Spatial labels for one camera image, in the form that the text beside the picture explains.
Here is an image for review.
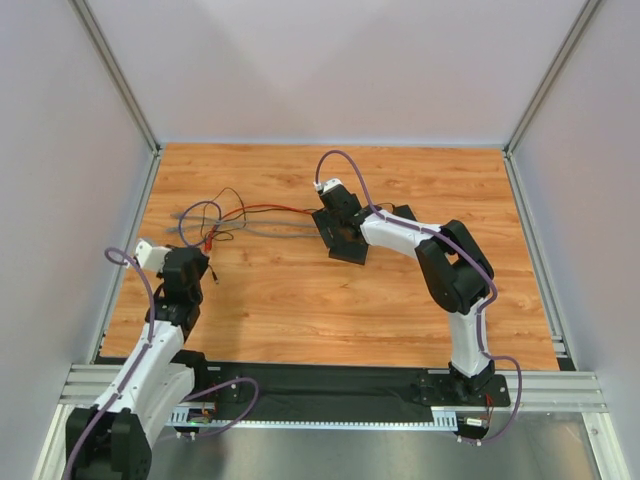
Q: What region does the black network switch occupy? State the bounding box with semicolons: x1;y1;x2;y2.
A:
312;209;369;265

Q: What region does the red ethernet cable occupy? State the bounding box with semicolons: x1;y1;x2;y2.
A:
202;201;321;251

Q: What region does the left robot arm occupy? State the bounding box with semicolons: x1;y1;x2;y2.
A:
62;240;209;479

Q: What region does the black power adapter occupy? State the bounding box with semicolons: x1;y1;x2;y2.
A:
392;205;416;221

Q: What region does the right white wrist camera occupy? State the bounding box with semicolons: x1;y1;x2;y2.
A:
314;178;342;195

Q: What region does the aluminium frame post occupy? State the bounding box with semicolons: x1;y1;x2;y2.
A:
68;0;164;151
503;0;607;154

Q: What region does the slotted cable duct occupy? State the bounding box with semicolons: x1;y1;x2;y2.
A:
164;406;489;432

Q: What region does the blue ethernet cable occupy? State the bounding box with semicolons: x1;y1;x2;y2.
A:
178;199;224;249

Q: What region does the right aluminium frame post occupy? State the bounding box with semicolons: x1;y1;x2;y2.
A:
503;0;607;154

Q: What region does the left aluminium frame post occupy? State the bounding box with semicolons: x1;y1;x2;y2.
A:
68;0;164;151

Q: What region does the front aluminium rail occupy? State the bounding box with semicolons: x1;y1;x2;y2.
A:
59;364;608;413

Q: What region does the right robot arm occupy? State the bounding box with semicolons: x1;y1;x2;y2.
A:
312;178;495;395

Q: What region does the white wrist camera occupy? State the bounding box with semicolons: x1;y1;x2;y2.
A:
314;178;342;195
134;239;171;273

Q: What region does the black power cable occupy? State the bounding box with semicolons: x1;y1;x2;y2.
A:
197;187;321;286

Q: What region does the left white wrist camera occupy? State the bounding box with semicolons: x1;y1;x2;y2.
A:
134;239;171;273

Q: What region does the upper grey ethernet cable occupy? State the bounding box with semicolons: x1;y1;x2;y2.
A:
171;209;321;227

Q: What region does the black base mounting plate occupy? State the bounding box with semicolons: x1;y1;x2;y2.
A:
194;362;513;423

